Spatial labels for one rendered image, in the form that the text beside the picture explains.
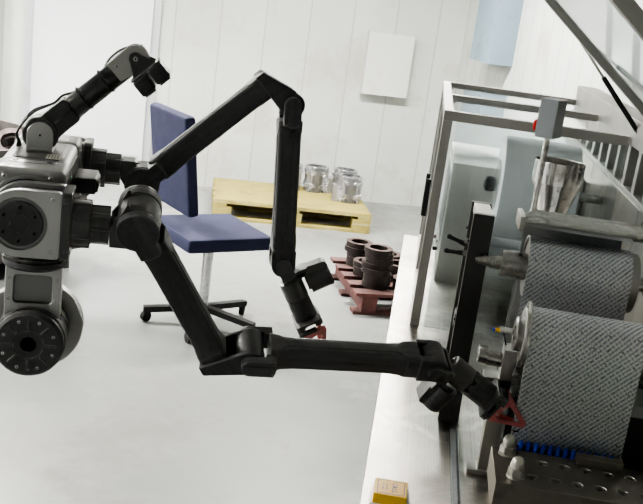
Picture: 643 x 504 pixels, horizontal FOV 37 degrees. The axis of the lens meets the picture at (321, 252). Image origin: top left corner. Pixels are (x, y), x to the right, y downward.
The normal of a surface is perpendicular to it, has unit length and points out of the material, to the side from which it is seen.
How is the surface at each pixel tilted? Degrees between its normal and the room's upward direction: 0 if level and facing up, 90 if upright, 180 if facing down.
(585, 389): 90
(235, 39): 90
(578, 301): 92
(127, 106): 90
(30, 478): 0
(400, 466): 0
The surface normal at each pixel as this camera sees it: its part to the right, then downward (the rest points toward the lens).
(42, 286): 0.16, 0.28
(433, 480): 0.13, -0.96
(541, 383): -0.12, 0.25
